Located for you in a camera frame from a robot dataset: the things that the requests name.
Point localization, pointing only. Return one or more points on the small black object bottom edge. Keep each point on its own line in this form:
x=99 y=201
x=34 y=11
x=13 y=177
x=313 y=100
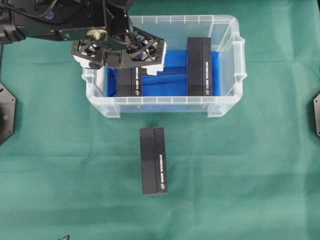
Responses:
x=66 y=237

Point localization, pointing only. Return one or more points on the black camera box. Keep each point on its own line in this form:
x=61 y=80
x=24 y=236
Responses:
x=154 y=177
x=129 y=82
x=199 y=67

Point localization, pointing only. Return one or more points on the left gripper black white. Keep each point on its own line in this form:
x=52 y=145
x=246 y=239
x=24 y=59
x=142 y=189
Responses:
x=120 y=47

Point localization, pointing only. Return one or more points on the clear plastic storage case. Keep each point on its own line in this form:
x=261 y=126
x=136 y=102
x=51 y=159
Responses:
x=224 y=31

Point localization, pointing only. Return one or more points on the green table cloth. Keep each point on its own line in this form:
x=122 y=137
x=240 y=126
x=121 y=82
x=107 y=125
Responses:
x=252 y=174

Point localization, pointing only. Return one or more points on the blue liner in case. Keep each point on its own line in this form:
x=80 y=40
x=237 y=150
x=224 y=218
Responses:
x=172 y=81

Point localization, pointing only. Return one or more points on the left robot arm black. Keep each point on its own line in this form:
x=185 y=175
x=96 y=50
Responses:
x=58 y=20

